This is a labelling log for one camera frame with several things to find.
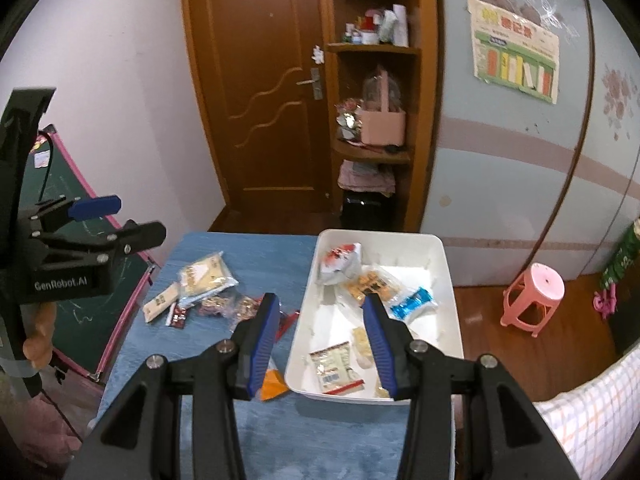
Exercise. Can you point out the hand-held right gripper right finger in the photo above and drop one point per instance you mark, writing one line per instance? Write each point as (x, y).
(380, 350)

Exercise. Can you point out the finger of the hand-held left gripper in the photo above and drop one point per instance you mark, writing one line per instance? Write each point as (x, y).
(142, 234)
(97, 206)

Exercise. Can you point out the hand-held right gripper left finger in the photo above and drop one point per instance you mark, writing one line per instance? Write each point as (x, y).
(262, 345)

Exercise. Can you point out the square clear packet yellow puffs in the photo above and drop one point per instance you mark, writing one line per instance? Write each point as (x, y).
(362, 350)

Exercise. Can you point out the clear packet of red jerky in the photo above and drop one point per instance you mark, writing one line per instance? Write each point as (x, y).
(287, 321)

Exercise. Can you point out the clear packet of walnuts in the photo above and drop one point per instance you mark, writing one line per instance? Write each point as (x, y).
(245, 307)

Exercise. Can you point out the white and orange snack packet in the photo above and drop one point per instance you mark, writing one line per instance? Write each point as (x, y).
(274, 385)

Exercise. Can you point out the red and white snack packet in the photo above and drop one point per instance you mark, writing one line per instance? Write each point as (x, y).
(335, 367)

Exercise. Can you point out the blue and white snack packet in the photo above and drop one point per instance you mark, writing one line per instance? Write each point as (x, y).
(412, 305)

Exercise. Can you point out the small clear packet of nuts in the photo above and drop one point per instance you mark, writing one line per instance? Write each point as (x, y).
(215, 305)

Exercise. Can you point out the clear packet of brown biscuits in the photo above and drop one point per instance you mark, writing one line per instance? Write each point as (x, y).
(372, 282)

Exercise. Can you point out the white plastic storage box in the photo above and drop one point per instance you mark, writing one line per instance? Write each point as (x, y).
(445, 325)

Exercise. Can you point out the beige snack bar packet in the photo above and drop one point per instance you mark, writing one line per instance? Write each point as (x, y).
(160, 302)

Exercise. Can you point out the large clear cracker packet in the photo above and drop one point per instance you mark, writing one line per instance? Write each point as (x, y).
(202, 275)

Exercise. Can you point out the dark red snack packet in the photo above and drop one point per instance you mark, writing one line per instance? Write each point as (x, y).
(177, 316)

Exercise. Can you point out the white packet with red print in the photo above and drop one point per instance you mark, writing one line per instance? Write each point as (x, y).
(340, 262)

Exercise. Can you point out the person's left hand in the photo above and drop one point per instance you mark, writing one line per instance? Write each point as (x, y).
(40, 340)

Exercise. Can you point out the blue tablecloth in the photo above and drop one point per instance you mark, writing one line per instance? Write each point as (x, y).
(310, 440)

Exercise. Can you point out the black bin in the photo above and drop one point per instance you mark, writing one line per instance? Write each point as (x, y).
(367, 212)

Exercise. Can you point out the pink plastic stool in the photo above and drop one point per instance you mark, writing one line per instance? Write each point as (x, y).
(537, 290)

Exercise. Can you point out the folded pink cloths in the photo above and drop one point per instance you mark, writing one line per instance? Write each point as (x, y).
(365, 177)

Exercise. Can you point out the wooden door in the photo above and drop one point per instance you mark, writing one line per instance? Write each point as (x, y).
(260, 85)

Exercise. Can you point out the pale blue sliding wardrobe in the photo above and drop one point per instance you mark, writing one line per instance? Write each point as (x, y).
(500, 185)

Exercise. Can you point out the pink basket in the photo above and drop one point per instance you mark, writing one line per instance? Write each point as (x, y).
(382, 127)

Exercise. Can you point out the checked bedding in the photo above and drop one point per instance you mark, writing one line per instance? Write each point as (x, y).
(595, 420)

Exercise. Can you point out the pink toy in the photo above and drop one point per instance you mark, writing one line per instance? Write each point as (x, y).
(605, 302)

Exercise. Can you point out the pile of shiny wrappers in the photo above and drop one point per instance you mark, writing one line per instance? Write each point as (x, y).
(347, 120)

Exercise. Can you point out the wooden corner shelf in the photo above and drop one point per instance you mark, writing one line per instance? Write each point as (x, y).
(420, 110)

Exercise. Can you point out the white door hook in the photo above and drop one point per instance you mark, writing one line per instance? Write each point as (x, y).
(318, 54)

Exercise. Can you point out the green bag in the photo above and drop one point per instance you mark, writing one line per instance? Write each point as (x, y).
(622, 260)

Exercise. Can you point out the clutter of bottles and jars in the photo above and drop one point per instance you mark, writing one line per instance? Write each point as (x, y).
(380, 25)

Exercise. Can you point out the green chalkboard with pink frame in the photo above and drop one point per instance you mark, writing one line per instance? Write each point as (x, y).
(85, 310)

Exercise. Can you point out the wall poster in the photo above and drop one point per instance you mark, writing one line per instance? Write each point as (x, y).
(515, 55)

